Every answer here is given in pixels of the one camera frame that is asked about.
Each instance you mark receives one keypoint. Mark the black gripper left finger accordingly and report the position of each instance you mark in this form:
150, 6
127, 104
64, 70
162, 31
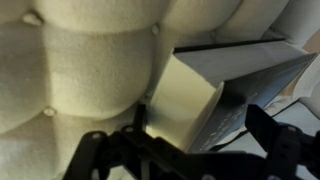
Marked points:
93, 153

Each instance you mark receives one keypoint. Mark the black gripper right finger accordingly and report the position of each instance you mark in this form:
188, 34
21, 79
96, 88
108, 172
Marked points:
290, 153

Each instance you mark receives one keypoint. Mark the black book with blue cover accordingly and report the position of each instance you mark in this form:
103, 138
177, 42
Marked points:
186, 100

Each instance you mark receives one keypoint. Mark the cream tufted mattress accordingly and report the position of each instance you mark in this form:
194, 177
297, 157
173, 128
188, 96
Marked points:
83, 66

